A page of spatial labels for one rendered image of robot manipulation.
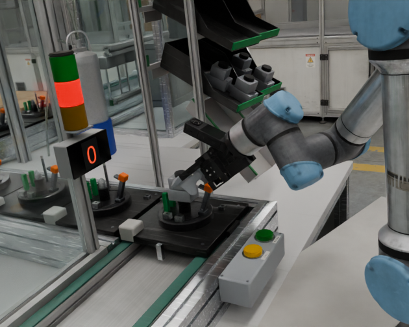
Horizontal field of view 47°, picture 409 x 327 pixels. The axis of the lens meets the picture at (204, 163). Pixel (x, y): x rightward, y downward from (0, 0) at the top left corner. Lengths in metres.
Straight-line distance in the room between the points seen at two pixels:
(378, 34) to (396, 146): 0.16
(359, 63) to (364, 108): 4.06
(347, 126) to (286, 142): 0.12
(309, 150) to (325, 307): 0.34
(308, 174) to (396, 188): 0.23
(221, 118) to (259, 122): 0.46
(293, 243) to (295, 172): 0.38
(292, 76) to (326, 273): 4.14
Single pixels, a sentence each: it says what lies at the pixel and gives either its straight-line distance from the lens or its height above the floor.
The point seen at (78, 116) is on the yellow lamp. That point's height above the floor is 1.29.
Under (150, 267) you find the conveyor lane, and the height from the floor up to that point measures 0.92.
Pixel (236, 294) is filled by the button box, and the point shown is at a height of 0.93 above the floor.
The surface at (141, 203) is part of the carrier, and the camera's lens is 1.31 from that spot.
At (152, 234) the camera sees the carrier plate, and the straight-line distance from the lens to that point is 1.14.
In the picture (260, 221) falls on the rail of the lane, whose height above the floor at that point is 0.96.
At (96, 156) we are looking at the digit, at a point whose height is 1.19.
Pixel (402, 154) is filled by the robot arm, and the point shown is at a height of 1.26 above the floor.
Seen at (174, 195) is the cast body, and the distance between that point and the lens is 1.15.
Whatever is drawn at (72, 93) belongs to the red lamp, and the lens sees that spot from 0.98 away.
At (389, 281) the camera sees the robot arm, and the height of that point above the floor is 1.07.
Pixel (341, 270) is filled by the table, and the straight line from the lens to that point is 1.17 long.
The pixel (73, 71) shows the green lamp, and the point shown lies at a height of 1.38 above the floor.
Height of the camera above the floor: 1.51
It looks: 21 degrees down
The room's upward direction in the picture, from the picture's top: 6 degrees counter-clockwise
